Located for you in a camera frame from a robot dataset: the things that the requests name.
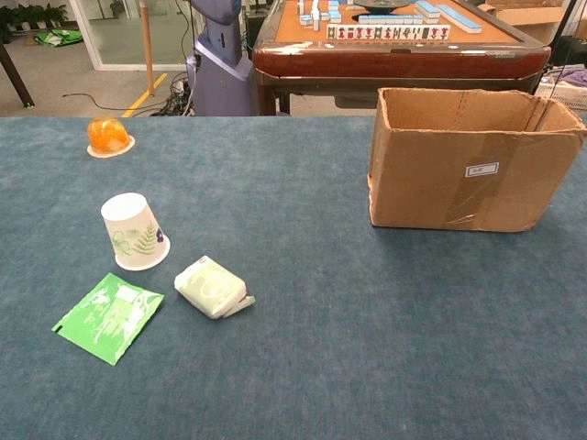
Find white plastic basket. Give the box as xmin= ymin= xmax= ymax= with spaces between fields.
xmin=535 ymin=75 xmax=587 ymax=110

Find white fern print paper cup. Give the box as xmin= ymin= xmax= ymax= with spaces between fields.
xmin=100 ymin=192 xmax=172 ymax=271

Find purple cloth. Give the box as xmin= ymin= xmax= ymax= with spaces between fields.
xmin=557 ymin=66 xmax=587 ymax=87

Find brown mahjong table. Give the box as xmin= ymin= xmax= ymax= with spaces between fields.
xmin=251 ymin=0 xmax=551 ymax=116

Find black floor cable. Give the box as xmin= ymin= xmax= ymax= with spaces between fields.
xmin=62 ymin=93 xmax=189 ymax=114

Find brown cardboard box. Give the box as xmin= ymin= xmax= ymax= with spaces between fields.
xmin=368 ymin=87 xmax=587 ymax=233

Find face-up mahjong tile row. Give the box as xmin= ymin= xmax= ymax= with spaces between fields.
xmin=326 ymin=24 xmax=451 ymax=40

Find dark slanted table leg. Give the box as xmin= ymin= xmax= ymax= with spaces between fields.
xmin=0 ymin=38 xmax=36 ymax=109

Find green bag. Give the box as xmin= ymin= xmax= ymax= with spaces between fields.
xmin=34 ymin=28 xmax=83 ymax=48

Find orange jelly cup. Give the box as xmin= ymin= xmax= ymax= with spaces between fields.
xmin=86 ymin=116 xmax=136 ymax=160

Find potted plants row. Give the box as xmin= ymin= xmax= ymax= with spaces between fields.
xmin=0 ymin=3 xmax=69 ymax=32

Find blue-backed mahjong tile wall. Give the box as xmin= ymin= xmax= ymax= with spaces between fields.
xmin=358 ymin=14 xmax=426 ymax=26
xmin=415 ymin=0 xmax=442 ymax=20
xmin=437 ymin=3 xmax=482 ymax=34

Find blue felt table cover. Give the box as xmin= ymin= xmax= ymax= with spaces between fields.
xmin=0 ymin=115 xmax=587 ymax=440

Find wooden pole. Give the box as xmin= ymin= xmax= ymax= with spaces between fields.
xmin=139 ymin=0 xmax=156 ymax=97

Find white framed glass partition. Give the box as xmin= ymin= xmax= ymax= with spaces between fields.
xmin=68 ymin=0 xmax=189 ymax=72

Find green snack packet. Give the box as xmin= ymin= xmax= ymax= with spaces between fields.
xmin=51 ymin=272 xmax=165 ymax=367

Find pale green packet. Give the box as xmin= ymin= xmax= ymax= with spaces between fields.
xmin=173 ymin=255 xmax=256 ymax=321

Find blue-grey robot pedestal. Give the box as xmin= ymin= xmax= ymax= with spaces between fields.
xmin=185 ymin=0 xmax=259 ymax=116

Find dark round dice dome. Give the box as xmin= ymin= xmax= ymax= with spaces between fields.
xmin=352 ymin=0 xmax=409 ymax=13

